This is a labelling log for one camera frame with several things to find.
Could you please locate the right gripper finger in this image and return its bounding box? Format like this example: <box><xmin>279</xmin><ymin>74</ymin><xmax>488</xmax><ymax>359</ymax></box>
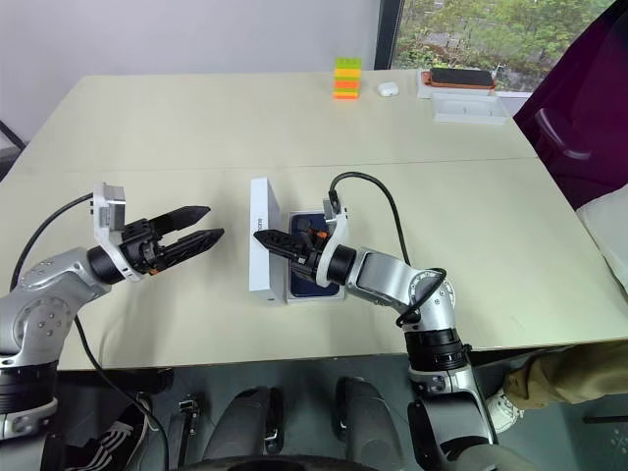
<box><xmin>252</xmin><ymin>229</ymin><xmax>307</xmax><ymax>264</ymax></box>

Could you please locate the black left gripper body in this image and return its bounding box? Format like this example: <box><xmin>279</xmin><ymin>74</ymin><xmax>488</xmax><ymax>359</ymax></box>
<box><xmin>120</xmin><ymin>218</ymin><xmax>168</xmax><ymax>277</ymax></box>

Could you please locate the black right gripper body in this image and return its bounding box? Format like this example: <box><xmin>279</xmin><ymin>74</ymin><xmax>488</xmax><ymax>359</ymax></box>
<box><xmin>289</xmin><ymin>223</ymin><xmax>329</xmax><ymax>288</ymax></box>

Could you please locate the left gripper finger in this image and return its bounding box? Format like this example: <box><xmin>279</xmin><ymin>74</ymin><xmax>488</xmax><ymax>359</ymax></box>
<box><xmin>160</xmin><ymin>228</ymin><xmax>227</xmax><ymax>269</ymax></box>
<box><xmin>148</xmin><ymin>205</ymin><xmax>213</xmax><ymax>236</ymax></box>

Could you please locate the white phone box lid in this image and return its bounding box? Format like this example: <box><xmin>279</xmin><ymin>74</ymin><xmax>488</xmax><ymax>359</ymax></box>
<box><xmin>248</xmin><ymin>177</ymin><xmax>287</xmax><ymax>308</ymax></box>

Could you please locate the dark blue smartphone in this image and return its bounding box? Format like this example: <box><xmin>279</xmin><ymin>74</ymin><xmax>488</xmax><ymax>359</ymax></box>
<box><xmin>288</xmin><ymin>212</ymin><xmax>343</xmax><ymax>299</ymax></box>

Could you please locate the white phone box base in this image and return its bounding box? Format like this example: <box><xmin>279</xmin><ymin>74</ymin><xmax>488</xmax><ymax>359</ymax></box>
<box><xmin>285</xmin><ymin>209</ymin><xmax>347</xmax><ymax>305</ymax></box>

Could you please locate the orange brown phone case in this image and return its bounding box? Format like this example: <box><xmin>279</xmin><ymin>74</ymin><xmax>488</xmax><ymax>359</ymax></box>
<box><xmin>422</xmin><ymin>70</ymin><xmax>496</xmax><ymax>91</ymax></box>

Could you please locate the black framed side stand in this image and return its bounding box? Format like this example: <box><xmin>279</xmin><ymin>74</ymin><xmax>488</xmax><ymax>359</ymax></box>
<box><xmin>0</xmin><ymin>117</ymin><xmax>28</xmax><ymax>163</ymax></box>

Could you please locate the dark rounded shape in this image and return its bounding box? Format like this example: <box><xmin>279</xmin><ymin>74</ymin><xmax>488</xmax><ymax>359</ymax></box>
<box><xmin>333</xmin><ymin>376</ymin><xmax>401</xmax><ymax>460</ymax></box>
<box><xmin>203</xmin><ymin>385</ymin><xmax>286</xmax><ymax>462</ymax></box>

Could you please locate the green yellow orange brick stack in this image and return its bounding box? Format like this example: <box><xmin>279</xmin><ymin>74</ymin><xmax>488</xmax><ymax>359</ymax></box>
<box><xmin>333</xmin><ymin>57</ymin><xmax>363</xmax><ymax>102</ymax></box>

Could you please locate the black white striped sneaker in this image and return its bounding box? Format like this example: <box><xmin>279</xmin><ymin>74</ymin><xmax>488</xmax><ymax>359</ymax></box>
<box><xmin>63</xmin><ymin>396</ymin><xmax>153</xmax><ymax>471</ymax></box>

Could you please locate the clear plastic tray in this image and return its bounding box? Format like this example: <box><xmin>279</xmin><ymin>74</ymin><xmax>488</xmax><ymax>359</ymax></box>
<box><xmin>431</xmin><ymin>91</ymin><xmax>509</xmax><ymax>127</ymax></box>

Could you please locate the khaki trouser leg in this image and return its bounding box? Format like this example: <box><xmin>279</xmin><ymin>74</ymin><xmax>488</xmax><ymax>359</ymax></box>
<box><xmin>504</xmin><ymin>342</ymin><xmax>628</xmax><ymax>408</ymax></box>

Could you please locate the white fabric bundle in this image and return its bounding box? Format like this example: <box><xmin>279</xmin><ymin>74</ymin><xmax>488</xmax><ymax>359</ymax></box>
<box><xmin>574</xmin><ymin>184</ymin><xmax>628</xmax><ymax>301</ymax></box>

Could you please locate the dark purple chair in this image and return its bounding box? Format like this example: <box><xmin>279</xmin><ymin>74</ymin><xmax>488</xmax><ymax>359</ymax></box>
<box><xmin>512</xmin><ymin>0</ymin><xmax>628</xmax><ymax>210</ymax></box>

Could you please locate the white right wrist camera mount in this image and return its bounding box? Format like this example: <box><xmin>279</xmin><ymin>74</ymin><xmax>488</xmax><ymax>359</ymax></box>
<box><xmin>316</xmin><ymin>197</ymin><xmax>351</xmax><ymax>290</ymax></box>

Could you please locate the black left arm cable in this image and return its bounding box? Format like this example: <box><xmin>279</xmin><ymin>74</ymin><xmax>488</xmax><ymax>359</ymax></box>
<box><xmin>9</xmin><ymin>193</ymin><xmax>171</xmax><ymax>471</ymax></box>

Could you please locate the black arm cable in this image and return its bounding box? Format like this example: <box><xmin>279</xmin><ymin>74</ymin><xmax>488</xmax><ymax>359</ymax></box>
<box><xmin>328</xmin><ymin>171</ymin><xmax>448</xmax><ymax>328</ymax></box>
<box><xmin>9</xmin><ymin>193</ymin><xmax>171</xmax><ymax>471</ymax></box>

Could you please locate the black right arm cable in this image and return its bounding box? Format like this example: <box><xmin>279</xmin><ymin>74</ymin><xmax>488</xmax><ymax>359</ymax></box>
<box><xmin>328</xmin><ymin>171</ymin><xmax>448</xmax><ymax>328</ymax></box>

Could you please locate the black table frame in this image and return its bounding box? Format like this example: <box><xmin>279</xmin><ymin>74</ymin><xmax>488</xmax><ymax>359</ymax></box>
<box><xmin>56</xmin><ymin>342</ymin><xmax>541</xmax><ymax>393</ymax></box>

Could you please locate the black metal bracket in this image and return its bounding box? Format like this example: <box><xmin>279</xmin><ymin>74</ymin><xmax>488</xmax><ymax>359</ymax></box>
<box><xmin>177</xmin><ymin>397</ymin><xmax>200</xmax><ymax>471</ymax></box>

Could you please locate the black window frame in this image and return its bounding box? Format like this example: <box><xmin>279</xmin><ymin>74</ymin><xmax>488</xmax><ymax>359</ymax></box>
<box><xmin>373</xmin><ymin>0</ymin><xmax>406</xmax><ymax>71</ymax></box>

